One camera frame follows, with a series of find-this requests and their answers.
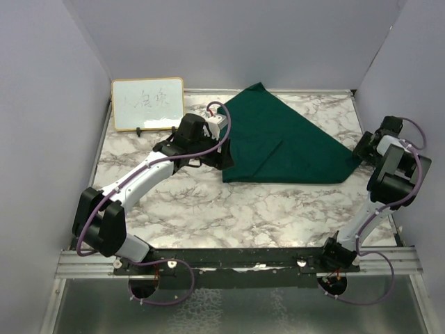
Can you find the black whiteboard stand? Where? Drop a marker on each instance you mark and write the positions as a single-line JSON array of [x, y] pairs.
[[139, 131]]

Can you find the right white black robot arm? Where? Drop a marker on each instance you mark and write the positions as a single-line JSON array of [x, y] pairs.
[[399, 170]]

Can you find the black mounting base rail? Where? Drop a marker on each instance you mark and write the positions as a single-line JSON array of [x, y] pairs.
[[304, 260]]

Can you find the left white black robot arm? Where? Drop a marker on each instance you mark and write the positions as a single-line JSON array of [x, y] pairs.
[[100, 220]]

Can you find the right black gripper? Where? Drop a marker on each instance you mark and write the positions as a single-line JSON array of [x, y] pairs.
[[359, 151]]

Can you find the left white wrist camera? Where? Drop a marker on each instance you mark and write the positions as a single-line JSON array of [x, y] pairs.
[[216, 122]]

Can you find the small framed whiteboard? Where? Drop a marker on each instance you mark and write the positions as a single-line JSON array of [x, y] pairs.
[[147, 104]]

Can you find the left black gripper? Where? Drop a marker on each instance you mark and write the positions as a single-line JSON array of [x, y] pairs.
[[221, 161]]

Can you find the green surgical drape cloth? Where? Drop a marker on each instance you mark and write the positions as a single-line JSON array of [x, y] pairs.
[[272, 143]]

